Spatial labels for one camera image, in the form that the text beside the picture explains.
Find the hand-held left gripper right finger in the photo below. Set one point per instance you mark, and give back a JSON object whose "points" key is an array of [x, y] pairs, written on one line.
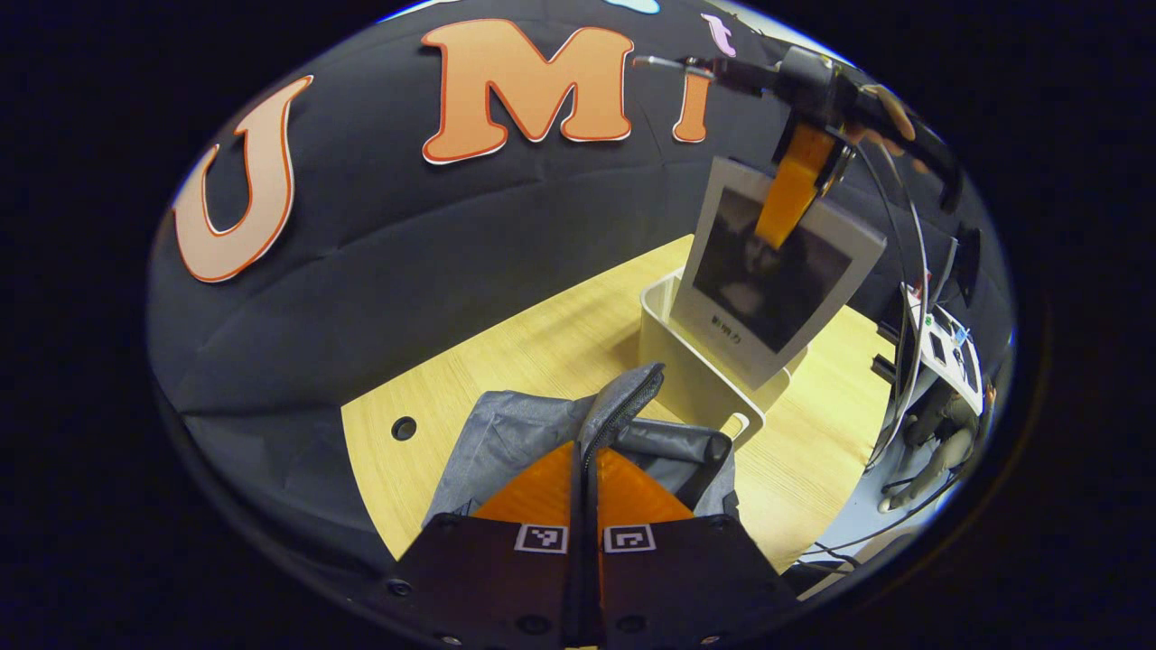
{"points": [[686, 587]]}

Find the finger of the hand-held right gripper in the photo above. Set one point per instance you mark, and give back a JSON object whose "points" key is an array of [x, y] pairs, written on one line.
{"points": [[795, 185]]}

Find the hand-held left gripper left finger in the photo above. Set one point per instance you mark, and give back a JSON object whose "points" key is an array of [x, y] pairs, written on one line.
{"points": [[488, 587]]}

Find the white portrait cover book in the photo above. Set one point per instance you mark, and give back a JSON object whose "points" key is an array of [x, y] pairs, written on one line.
{"points": [[768, 271]]}

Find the grey schoolbag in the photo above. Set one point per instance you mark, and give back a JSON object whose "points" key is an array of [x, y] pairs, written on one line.
{"points": [[524, 433]]}

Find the white bookshelf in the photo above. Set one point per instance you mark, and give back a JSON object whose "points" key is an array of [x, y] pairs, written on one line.
{"points": [[695, 370]]}

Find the black screen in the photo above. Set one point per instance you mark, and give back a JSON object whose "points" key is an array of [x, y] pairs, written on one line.
{"points": [[968, 266]]}

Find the white control box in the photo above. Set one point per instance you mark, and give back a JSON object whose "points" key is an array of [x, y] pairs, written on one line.
{"points": [[948, 348]]}

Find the office chair base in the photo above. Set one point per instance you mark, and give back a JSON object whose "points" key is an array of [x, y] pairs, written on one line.
{"points": [[939, 442]]}

